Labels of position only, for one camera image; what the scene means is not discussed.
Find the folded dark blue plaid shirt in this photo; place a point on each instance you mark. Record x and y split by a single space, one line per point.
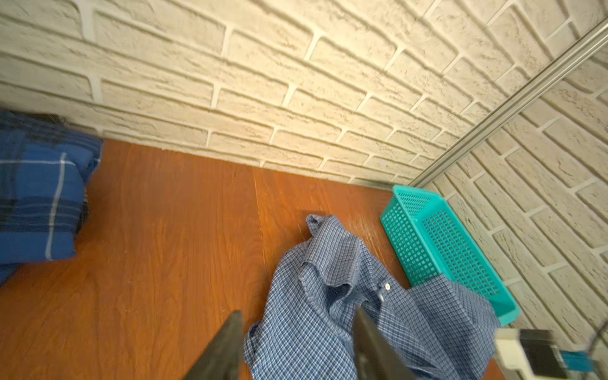
45 169

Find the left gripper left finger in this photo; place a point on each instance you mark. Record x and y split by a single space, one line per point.
222 357

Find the blue small-check shirt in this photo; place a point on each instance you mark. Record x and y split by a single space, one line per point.
440 329

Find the teal plastic basket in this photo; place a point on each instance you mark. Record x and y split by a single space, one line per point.
430 240

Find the right corner aluminium post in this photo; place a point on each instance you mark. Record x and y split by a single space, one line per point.
561 67

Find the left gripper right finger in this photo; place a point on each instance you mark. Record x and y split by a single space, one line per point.
374 357

